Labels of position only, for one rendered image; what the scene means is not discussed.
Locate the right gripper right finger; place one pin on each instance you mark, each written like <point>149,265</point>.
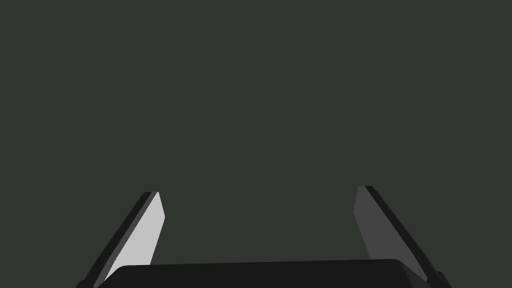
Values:
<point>384,232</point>

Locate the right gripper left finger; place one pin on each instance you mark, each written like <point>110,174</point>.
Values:
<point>138,236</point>

